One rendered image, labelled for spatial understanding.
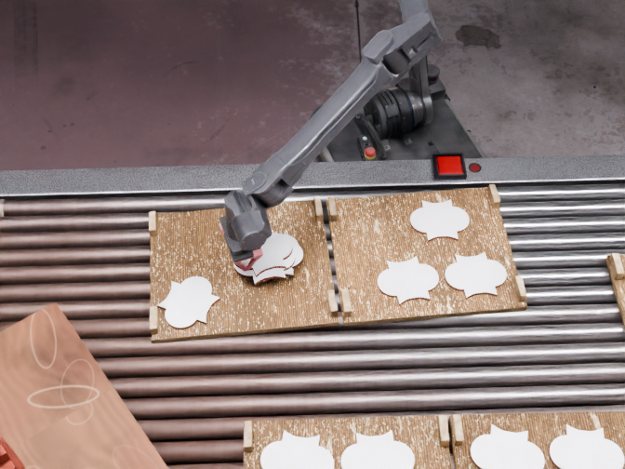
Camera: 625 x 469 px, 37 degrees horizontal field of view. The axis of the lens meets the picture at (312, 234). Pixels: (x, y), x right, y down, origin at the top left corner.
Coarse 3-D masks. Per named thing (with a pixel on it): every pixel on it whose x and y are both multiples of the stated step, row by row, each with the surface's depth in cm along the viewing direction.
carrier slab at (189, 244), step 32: (160, 224) 220; (192, 224) 220; (288, 224) 220; (320, 224) 220; (160, 256) 214; (192, 256) 214; (224, 256) 214; (320, 256) 214; (160, 288) 209; (224, 288) 209; (256, 288) 209; (288, 288) 209; (320, 288) 209; (160, 320) 204; (224, 320) 204; (256, 320) 204; (288, 320) 204; (320, 320) 204
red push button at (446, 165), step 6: (438, 156) 234; (444, 156) 234; (450, 156) 234; (456, 156) 234; (438, 162) 233; (444, 162) 233; (450, 162) 233; (456, 162) 233; (438, 168) 232; (444, 168) 232; (450, 168) 232; (456, 168) 232
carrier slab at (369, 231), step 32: (448, 192) 226; (480, 192) 226; (352, 224) 220; (384, 224) 220; (480, 224) 220; (352, 256) 214; (384, 256) 214; (448, 256) 214; (512, 256) 214; (352, 288) 209; (448, 288) 209; (512, 288) 209; (352, 320) 204; (384, 320) 205
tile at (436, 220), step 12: (432, 204) 223; (444, 204) 223; (420, 216) 220; (432, 216) 220; (444, 216) 220; (456, 216) 220; (468, 216) 220; (420, 228) 218; (432, 228) 218; (444, 228) 218; (456, 228) 218; (456, 240) 217
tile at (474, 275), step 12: (456, 264) 212; (468, 264) 212; (480, 264) 212; (492, 264) 212; (456, 276) 210; (468, 276) 210; (480, 276) 210; (492, 276) 210; (504, 276) 210; (456, 288) 208; (468, 288) 208; (480, 288) 208; (492, 288) 208
